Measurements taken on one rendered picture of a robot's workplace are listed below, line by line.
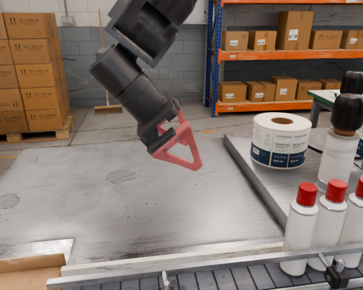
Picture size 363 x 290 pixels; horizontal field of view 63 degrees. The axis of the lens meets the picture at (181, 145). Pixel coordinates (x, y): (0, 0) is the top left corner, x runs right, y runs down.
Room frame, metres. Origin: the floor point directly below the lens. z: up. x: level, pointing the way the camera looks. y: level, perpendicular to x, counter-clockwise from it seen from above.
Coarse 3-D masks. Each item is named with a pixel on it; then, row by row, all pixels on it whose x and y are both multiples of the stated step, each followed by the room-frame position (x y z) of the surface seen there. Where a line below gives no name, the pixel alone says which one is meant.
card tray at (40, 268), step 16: (32, 256) 0.51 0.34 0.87; (48, 256) 0.52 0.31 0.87; (64, 256) 0.52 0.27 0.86; (0, 272) 0.50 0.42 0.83; (16, 272) 0.50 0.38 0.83; (32, 272) 0.50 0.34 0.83; (48, 272) 0.50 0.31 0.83; (0, 288) 0.46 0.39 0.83; (16, 288) 0.46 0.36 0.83; (32, 288) 0.46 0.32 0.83
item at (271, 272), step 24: (264, 264) 0.48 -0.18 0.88; (360, 264) 0.48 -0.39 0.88; (72, 288) 0.42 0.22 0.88; (96, 288) 0.42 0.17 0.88; (120, 288) 0.42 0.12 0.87; (144, 288) 0.42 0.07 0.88; (192, 288) 0.42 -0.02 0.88; (216, 288) 0.42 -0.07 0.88; (240, 288) 0.42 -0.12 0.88; (264, 288) 0.42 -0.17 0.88
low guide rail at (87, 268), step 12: (192, 252) 0.48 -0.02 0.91; (204, 252) 0.48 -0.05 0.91; (216, 252) 0.48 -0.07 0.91; (228, 252) 0.48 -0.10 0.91; (240, 252) 0.48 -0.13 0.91; (252, 252) 0.49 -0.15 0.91; (264, 252) 0.49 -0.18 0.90; (276, 252) 0.50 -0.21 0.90; (84, 264) 0.45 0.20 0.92; (96, 264) 0.45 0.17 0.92; (108, 264) 0.45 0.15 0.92; (120, 264) 0.45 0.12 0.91; (132, 264) 0.45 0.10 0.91; (144, 264) 0.45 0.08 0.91; (156, 264) 0.46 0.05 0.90; (168, 264) 0.46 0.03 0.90
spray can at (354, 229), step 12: (360, 180) 0.49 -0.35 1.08; (360, 192) 0.48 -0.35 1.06; (348, 204) 0.49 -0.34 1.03; (360, 204) 0.47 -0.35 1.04; (348, 216) 0.48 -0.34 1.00; (360, 216) 0.47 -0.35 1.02; (348, 228) 0.48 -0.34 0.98; (360, 228) 0.47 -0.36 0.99; (348, 240) 0.47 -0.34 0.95; (360, 240) 0.47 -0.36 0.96; (348, 264) 0.47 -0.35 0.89
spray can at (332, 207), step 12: (336, 180) 0.49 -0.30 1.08; (336, 192) 0.47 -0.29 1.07; (324, 204) 0.47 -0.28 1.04; (336, 204) 0.47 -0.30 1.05; (324, 216) 0.47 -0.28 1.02; (336, 216) 0.46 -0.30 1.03; (324, 228) 0.46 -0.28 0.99; (336, 228) 0.46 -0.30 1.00; (312, 240) 0.48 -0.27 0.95; (324, 240) 0.46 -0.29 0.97; (336, 240) 0.46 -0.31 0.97; (312, 264) 0.47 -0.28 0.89
